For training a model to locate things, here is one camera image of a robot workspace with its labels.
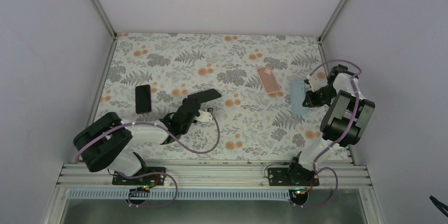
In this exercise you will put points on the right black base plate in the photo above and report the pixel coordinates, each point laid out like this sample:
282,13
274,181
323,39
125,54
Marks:
282,176

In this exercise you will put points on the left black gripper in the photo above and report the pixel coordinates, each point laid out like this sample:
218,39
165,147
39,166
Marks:
194,100

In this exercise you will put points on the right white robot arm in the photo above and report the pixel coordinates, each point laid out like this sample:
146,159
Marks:
343,124

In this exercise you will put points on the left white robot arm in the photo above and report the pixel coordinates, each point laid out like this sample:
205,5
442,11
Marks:
104,144

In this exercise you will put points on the pink phone case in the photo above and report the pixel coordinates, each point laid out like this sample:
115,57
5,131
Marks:
268,80

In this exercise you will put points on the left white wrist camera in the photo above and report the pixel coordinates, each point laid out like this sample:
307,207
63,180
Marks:
205,116

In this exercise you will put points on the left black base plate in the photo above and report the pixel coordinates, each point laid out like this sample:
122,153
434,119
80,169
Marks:
150,180

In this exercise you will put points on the purple phone black screen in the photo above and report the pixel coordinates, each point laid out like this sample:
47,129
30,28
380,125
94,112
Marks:
143,99

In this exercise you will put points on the light blue phone case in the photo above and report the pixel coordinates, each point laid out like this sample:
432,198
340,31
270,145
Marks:
297,96

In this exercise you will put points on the floral patterned table mat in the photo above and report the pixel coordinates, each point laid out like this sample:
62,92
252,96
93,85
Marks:
251,124

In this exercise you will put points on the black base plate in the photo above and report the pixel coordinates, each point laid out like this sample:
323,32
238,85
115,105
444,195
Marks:
150,180
282,176

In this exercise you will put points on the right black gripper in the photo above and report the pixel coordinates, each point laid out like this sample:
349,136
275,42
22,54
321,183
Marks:
313,102

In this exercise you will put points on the white slotted cable duct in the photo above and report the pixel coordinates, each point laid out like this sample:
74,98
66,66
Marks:
181,194

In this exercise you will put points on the aluminium mounting rail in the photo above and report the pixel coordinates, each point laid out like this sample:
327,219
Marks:
217,175

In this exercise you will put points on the black object at right edge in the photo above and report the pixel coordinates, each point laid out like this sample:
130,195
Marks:
442,207

